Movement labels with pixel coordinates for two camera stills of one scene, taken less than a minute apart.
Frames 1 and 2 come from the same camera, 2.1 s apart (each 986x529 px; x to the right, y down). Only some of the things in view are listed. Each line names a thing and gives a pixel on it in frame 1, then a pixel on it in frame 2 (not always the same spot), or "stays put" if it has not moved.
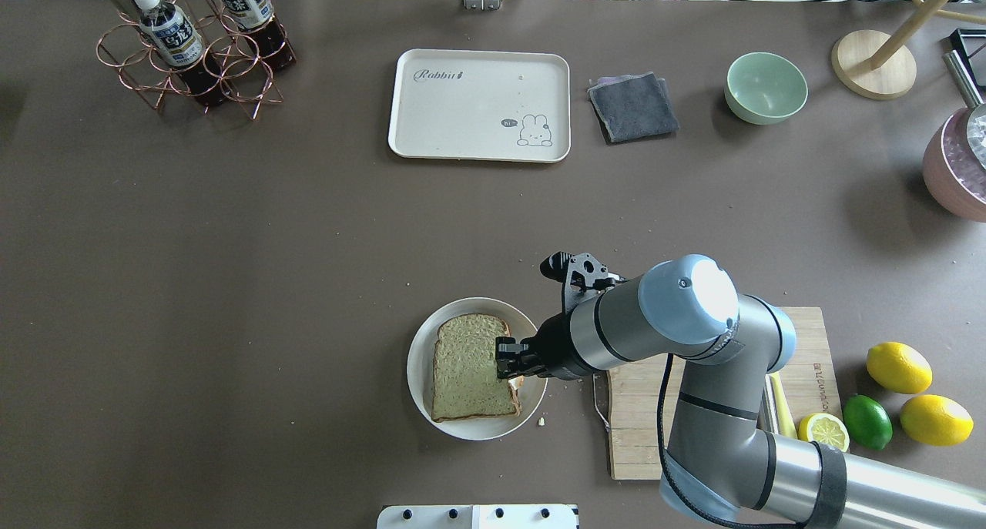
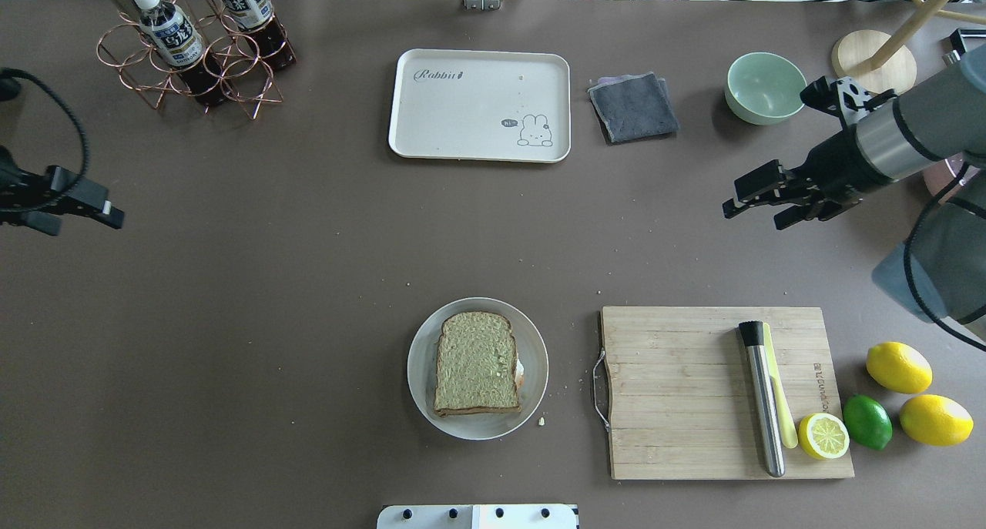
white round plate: x=420 y=368 stays put
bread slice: x=465 y=383 stays put
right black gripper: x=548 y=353 → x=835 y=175
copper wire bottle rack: x=180 y=42 stays put
